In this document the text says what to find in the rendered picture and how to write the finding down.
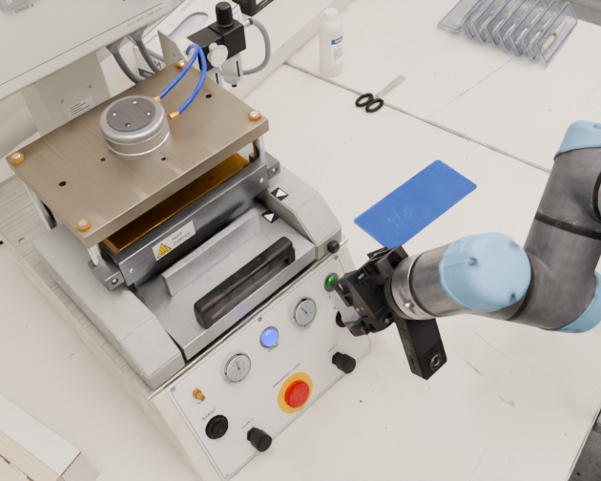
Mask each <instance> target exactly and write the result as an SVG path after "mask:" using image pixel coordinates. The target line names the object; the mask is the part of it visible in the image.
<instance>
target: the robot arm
mask: <svg viewBox="0 0 601 481"><path fill-rule="evenodd" d="M553 161H554V163H553V165H552V168H551V171H550V174H549V178H548V181H547V184H546V187H545V189H544V192H543V195H542V197H541V199H540V202H539V205H538V208H537V211H536V213H535V216H534V218H533V221H532V224H531V226H530V229H529V231H528V236H527V238H526V241H525V244H524V247H523V248H522V247H521V245H519V244H517V243H516V242H515V241H514V240H513V239H512V238H511V237H509V236H507V235H505V234H502V233H497V232H487V233H483V234H473V235H468V236H464V237H462V238H459V239H457V240H456V241H454V242H451V243H448V244H445V245H442V246H439V247H436V248H433V249H430V250H427V251H424V252H422V253H419V254H415V255H412V256H408V254H407V253H406V252H405V250H404V248H403V247H402V246H401V245H398V246H396V247H393V248H390V249H388V248H387V246H385V247H382V248H380V249H377V250H375V251H372V252H369V253H367V254H366V255H367V257H368V258H369V260H368V261H367V262H366V263H364V264H363V265H362V266H361V267H360V268H359V269H357V270H354V271H351V272H348V273H347V272H346V273H345V274H344V275H343V276H342V277H341V278H340V279H338V280H337V281H336V282H332V283H331V285H332V286H333V288H334V289H335V290H336V292H337V293H338V294H339V295H338V294H337V293H336V292H334V291H332V292H331V293H330V296H331V299H332V300H333V302H334V304H335V305H336V307H337V308H338V310H339V311H340V313H341V315H342V321H343V323H344V324H345V326H346V327H347V328H348V330H349V331H350V332H351V334H352V335H353V336H354V337H359V336H362V335H367V334H369V333H370V332H371V333H377V332H380V331H382V330H385V329H386V328H388V327H389V326H391V325H392V324H393V323H395V324H396V326H397V329H398V332H399V335H400V338H401V341H402V344H403V347H404V353H405V356H406V359H407V361H408V364H409V367H410V370H411V373H413V374H415V375H417V376H419V377H421V378H423V379H425V380H428V379H429V378H430V377H431V376H432V375H433V374H435V373H436V372H437V371H438V370H439V369H440V368H441V367H442V366H443V365H444V364H445V363H446V362H447V357H446V351H445V348H444V344H443V341H442V337H441V334H440V330H439V327H438V324H437V321H436V318H443V317H450V316H456V315H463V314H469V315H476V316H481V317H486V318H490V319H494V320H502V321H507V322H512V323H517V324H524V325H529V326H534V327H538V328H540V329H542V330H545V331H550V332H554V331H556V332H563V333H584V332H587V331H589V330H591V329H593V328H594V327H596V326H597V325H598V324H599V323H600V321H601V275H600V274H599V273H598V272H597V271H595V269H596V266H597V264H598V262H599V259H600V257H601V123H597V122H592V121H587V120H579V121H575V122H573V123H571V125H570V126H569V127H568V129H567V131H566V133H565V135H564V138H563V140H562V143H561V145H560V147H559V150H558V152H556V153H555V155H554V157H553ZM376 253H377V254H376ZM374 254H376V255H374ZM339 284H340V286H341V287H342V288H340V287H339Z"/></svg>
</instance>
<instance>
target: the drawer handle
mask: <svg viewBox="0 0 601 481"><path fill-rule="evenodd" d="M295 260H296V256H295V248H294V247H293V242H291V241H290V240H289V239H288V238H286V237H281V238H280V239H278V240H277V241H275V242H274V243H273V244H271V245H270V246H269V247H267V248H266V249H265V250H264V251H262V252H261V253H260V254H258V255H257V256H256V257H254V258H253V259H252V260H250V261H249V262H247V263H246V264H245V265H243V266H242V267H241V268H240V269H239V270H238V271H236V272H235V273H234V274H232V275H231V276H230V277H228V278H227V279H226V280H224V281H223V282H221V283H220V284H219V285H217V286H216V287H215V288H213V289H212V290H211V291H209V292H208V293H207V294H205V295H204V296H203V297H202V298H200V299H199V300H198V301H196V302H195V303H194V312H195V315H196V319H197V322H198V323H199V324H200V325H201V326H202V327H203V328H204V329H206V330H207V329H208V328H209V327H211V326H212V325H213V322H212V318H211V317H212V316H214V315H215V314H216V313H217V312H219V311H220V310H221V309H222V308H223V307H224V306H225V305H227V304H228V303H230V302H231V301H232V300H234V299H235V298H236V297H237V296H239V295H240V294H241V293H243V292H244V291H245V290H246V289H248V288H249V287H250V286H252V285H253V284H254V283H255V282H257V281H258V280H260V279H261V278H262V277H263V276H265V275H266V274H267V273H269V272H270V271H271V270H273V269H274V268H275V267H276V266H278V265H279V264H280V263H282V262H283V261H286V262H287V263H288V264H291V263H292V262H294V261H295Z"/></svg>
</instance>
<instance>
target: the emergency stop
mask: <svg viewBox="0 0 601 481"><path fill-rule="evenodd" d="M308 396H309V385H307V384H306V383H305V382H304V381H303V380H297V381H295V382H293V383H292V384H291V385H290V386H289V387H288V388H287V389H286V391H285V395H284V400H285V403H286V404H287V405H288V406H289V407H291V408H298V407H300V406H301V405H303V404H304V403H305V401H306V400H307V398H308Z"/></svg>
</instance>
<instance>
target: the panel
mask: <svg viewBox="0 0 601 481"><path fill-rule="evenodd" d="M345 273H346V271H345V269H344V266H343V263H342V259H341V256H340V254H339V251H338V252H337V253H335V254H333V255H332V256H331V257H329V258H328V259H327V260H326V261H324V262H323V263H322V264H320V265H319V266H318V267H317V268H315V269H314V270H313V271H312V272H310V273H309V274H308V275H307V276H305V277H304V278H303V279H302V280H300V281H299V282H298V283H296V284H295V285H294V286H293V287H291V288H290V289H289V290H288V291H286V292H285V293H284V294H283V295H281V296H280V297H279V298H278V299H277V300H275V301H274V302H273V303H271V304H270V305H269V306H268V307H266V308H265V309H264V310H263V311H261V312H260V313H259V314H258V315H257V316H256V317H255V318H254V319H252V320H251V321H250V322H249V323H247V324H246V325H245V326H243V327H242V328H241V329H240V330H238V331H237V332H236V333H235V334H233V335H232V336H231V337H230V338H228V339H227V340H226V341H225V342H223V343H222V344H221V345H219V346H218V347H217V348H216V349H214V350H213V351H212V352H211V353H209V354H208V355H207V356H206V357H204V358H203V359H202V360H201V361H199V362H198V363H197V364H196V365H195V366H193V367H192V368H191V369H189V370H188V371H187V372H186V373H184V374H183V375H182V376H181V377H179V378H178V379H177V380H176V381H174V382H173V383H172V384H171V385H169V386H168V387H167V388H165V390H166V392H167V393H168V395H169V396H170V398H171V400H172V401H173V403H174V404H175V406H176V408H177V410H178V411H179V413H180V414H181V416H182V418H183V419H184V421H185V422H186V424H187V426H188V427H189V429H190V430H191V432H192V433H193V434H194V436H195V437H196V439H197V441H198V443H199V444H200V446H201V447H202V449H203V451H204V452H205V454H206V455H207V457H208V459H209V460H210V462H211V463H212V465H213V466H214V468H215V470H216V471H217V473H218V475H219V477H220V478H221V480H222V481H227V480H228V479H229V478H230V477H231V476H232V475H234V474H235V473H236V472H237V471H238V470H239V469H240V468H241V467H242V466H243V465H245V464H246V463H247V462H248V461H249V460H250V459H251V458H252V457H253V456H254V455H256V454H257V453H258V452H259V451H258V450H256V449H255V448H254V447H253V446H252V445H251V441H248V440H247V431H248V430H250V429H251V428H252V427H255V428H258V429H262V430H264V431H265V432H266V433H268V434H269V435H270V436H271V437H272V439H273V438H274V437H275V436H276V435H277V434H279V433H280V432H281V431H282V430H283V429H284V428H285V427H286V426H287V425H288V424H290V423H291V422H292V421H293V420H294V419H295V418H296V417H297V416H298V415H299V414H301V413H302V412H303V411H304V410H305V409H306V408H307V407H308V406H309V405H310V404H312V403H313V402H314V401H315V400H316V399H317V398H318V397H319V396H320V395H321V394H322V393H324V392H325V391H326V390H327V389H328V388H329V387H330V386H331V385H332V384H334V383H335V382H336V381H337V380H338V379H339V378H340V377H341V376H342V375H343V374H344V372H342V371H341V370H339V369H338V368H337V366H336V365H333V364H332V356H333V355H334V354H335V353H337V352H340V353H341V354H347V355H349V356H351V357H353V358H354V359H355V360H356V363H357V362H358V361H359V360H360V359H361V357H362V356H363V355H364V354H365V353H367V352H368V351H369V350H370V349H371V348H372V347H373V343H372V340H371V338H370V335H369V334H367V335H362V336H359V337H354V336H353V335H352V334H351V332H350V331H349V330H348V328H347V327H346V326H345V324H341V322H340V316H341V313H340V311H339V310H338V308H337V307H336V305H335V304H334V302H333V300H332V299H331V296H330V293H331V292H332V291H334V292H336V290H335V289H334V290H329V289H328V288H327V286H326V282H327V280H328V278H329V277H331V276H333V275H334V276H337V277H338V279H340V278H341V277H342V276H343V275H344V274H345ZM336 293H337V292H336ZM337 294H338V293H337ZM338 295H339V294H338ZM301 296H307V297H309V298H311V299H313V300H314V301H315V303H316V307H317V314H316V317H315V318H314V320H313V321H312V322H311V323H310V324H307V325H304V326H299V325H297V324H294V323H293V322H292V321H291V319H290V315H289V313H290V308H291V305H292V303H293V302H294V301H295V300H296V299H297V298H299V297H301ZM269 329H274V330H276V332H277V334H278V339H277V341H276V342H275V343H274V344H273V345H271V346H267V345H265V344H264V343H263V341H262V338H263V335H264V333H265V332H266V331H267V330H269ZM238 350H239V351H242V352H244V353H245V354H247V355H248V356H249V358H250V360H251V369H250V372H249V374H248V375H247V376H246V377H245V378H244V379H243V380H241V381H239V382H236V383H231V382H229V381H227V380H226V379H225V378H224V377H223V376H222V374H221V365H222V362H223V361H224V359H225V358H226V356H227V355H228V354H230V353H231V352H233V351H238ZM297 380H303V381H304V382H305V383H306V384H307V385H309V396H308V398H307V400H306V401H305V403H304V404H303V405H301V406H300V407H298V408H291V407H289V406H288V405H287V404H286V403H285V400H284V395H285V391H286V389H287V388H288V387H289V386H290V385H291V384H292V383H293V382H295V381H297ZM217 418H224V419H225V420H226V421H227V422H228V429H227V431H226V433H225V434H224V435H223V436H222V437H220V438H218V439H214V438H212V437H211V436H210V435H209V433H208V428H209V426H210V424H211V423H212V422H213V421H214V420H215V419H217Z"/></svg>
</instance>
